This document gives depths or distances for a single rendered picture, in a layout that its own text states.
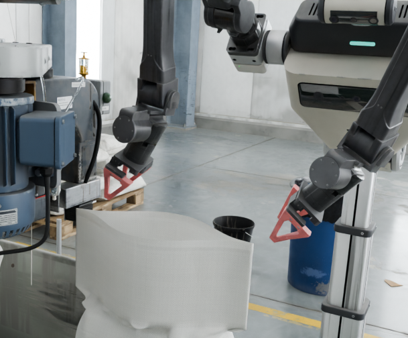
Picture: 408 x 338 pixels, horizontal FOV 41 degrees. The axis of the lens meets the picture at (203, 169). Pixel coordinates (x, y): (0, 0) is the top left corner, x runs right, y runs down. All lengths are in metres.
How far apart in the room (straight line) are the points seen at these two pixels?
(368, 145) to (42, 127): 0.57
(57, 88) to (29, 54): 0.39
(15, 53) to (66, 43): 6.16
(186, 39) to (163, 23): 8.80
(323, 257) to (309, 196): 2.35
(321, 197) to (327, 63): 0.47
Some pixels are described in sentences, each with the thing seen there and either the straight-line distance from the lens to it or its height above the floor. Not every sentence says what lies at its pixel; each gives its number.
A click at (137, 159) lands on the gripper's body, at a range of 1.20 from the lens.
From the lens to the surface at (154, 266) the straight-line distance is 1.18.
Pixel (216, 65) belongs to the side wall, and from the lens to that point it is 9.93.
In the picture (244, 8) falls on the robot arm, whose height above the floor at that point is 1.53.
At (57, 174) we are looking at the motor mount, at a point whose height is 1.18.
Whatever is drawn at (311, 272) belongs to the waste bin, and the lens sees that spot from 3.45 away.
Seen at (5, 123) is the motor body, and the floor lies 1.29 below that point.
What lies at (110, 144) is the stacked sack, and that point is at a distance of 4.73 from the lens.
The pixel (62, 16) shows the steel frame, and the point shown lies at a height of 1.71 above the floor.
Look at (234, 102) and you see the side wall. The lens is 9.81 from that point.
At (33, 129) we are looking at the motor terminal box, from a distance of 0.96.
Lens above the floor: 1.43
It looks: 12 degrees down
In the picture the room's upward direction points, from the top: 3 degrees clockwise
